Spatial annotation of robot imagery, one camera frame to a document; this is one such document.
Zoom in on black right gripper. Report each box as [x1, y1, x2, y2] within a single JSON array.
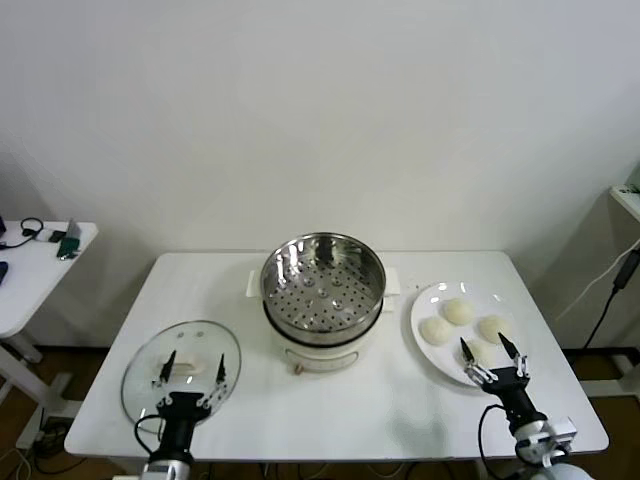
[[459, 332, 547, 432]]

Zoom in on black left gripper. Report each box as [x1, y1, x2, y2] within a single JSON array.
[[149, 349, 230, 459]]

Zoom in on white steamed baozi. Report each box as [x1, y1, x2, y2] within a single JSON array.
[[443, 298, 475, 325], [477, 314, 513, 345], [458, 338, 496, 365], [422, 316, 454, 346]]

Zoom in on glass lid with white handle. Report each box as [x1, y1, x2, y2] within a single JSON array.
[[120, 319, 243, 435]]

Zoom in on stainless steel steamer basket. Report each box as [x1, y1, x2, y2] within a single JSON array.
[[245, 231, 403, 337]]

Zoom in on white round plate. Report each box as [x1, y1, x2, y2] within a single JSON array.
[[409, 281, 532, 389]]

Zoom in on cream electric cooker base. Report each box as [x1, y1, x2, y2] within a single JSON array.
[[269, 294, 386, 375]]

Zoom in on floor power strip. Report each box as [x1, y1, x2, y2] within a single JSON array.
[[30, 419, 71, 454]]

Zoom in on white side table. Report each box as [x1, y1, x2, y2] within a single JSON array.
[[0, 221, 100, 451]]

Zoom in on white shelf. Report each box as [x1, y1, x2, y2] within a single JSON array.
[[609, 183, 640, 221]]

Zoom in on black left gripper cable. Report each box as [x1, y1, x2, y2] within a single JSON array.
[[133, 413, 166, 459]]

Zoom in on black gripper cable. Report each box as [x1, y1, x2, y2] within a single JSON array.
[[133, 413, 166, 459], [478, 403, 516, 480]]

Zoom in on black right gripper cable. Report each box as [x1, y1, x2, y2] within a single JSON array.
[[478, 403, 516, 480]]

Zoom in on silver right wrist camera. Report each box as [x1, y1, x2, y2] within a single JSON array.
[[542, 417, 579, 454]]

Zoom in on white wall cable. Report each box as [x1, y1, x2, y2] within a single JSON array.
[[557, 244, 640, 322]]

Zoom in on black adapter with cable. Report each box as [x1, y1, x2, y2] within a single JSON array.
[[584, 257, 640, 350]]

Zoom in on black headphones with cable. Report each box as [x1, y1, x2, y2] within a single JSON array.
[[0, 217, 42, 249]]

